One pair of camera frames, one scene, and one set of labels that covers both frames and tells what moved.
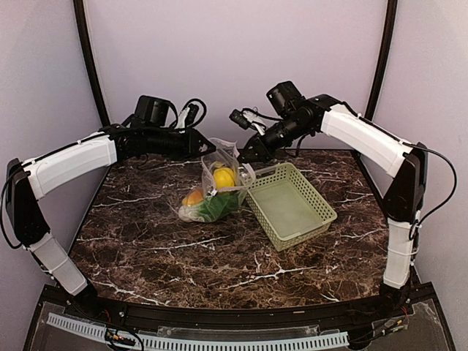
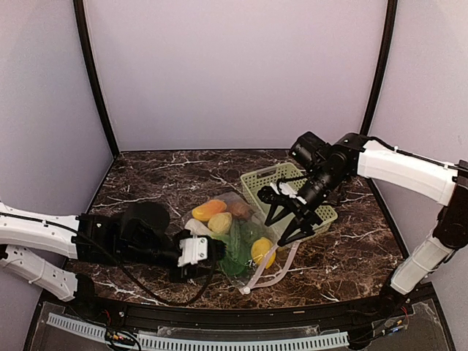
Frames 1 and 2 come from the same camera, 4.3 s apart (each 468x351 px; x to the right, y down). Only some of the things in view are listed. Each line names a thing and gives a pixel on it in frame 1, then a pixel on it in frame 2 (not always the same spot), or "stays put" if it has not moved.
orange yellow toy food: x=193 y=197 -> x=205 y=211
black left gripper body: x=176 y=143 -> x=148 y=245
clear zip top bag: x=226 y=179 -> x=253 y=257
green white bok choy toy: x=210 y=208 -> x=238 y=238
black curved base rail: x=396 y=302 stays put
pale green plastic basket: x=293 y=213 stays put
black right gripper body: x=268 y=150 -> x=303 y=211
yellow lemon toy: x=223 y=177 -> x=259 y=248
